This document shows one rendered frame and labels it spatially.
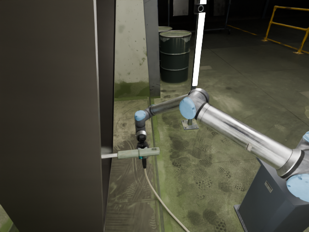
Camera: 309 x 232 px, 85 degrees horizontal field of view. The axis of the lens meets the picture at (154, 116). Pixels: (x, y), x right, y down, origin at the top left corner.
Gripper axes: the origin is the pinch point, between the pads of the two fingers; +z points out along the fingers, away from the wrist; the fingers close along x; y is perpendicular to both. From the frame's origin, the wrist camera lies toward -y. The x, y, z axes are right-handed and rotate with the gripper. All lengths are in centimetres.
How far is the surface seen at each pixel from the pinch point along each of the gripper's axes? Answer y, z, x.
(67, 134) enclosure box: -70, 42, 21
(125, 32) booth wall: -43, -175, 7
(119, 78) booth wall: 22, -171, 24
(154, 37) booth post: -37, -172, -33
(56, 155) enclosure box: -62, 43, 27
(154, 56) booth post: -9, -170, -33
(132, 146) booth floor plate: 51, -54, 10
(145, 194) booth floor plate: 46.2, 6.6, 1.2
